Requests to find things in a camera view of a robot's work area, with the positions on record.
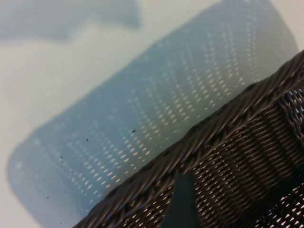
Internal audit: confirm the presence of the dark brown wicker basket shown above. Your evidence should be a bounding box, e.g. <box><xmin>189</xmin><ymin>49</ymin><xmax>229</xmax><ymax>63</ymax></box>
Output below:
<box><xmin>72</xmin><ymin>48</ymin><xmax>304</xmax><ymax>228</ymax></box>

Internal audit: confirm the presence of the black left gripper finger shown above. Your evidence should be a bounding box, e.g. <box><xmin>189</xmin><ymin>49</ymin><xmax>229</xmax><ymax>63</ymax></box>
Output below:
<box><xmin>161</xmin><ymin>173</ymin><xmax>198</xmax><ymax>228</ymax></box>

